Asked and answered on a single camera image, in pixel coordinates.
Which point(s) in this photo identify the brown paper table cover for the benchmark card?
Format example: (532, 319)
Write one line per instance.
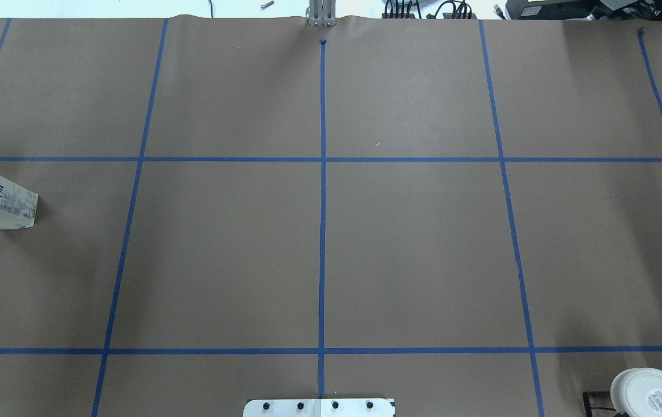
(464, 216)

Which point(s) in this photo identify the black wire cup rack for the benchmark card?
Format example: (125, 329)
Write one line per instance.
(598, 403)

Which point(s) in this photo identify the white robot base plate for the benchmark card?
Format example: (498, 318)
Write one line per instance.
(321, 407)

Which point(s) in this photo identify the aluminium frame post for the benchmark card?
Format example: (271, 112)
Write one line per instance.
(322, 13)

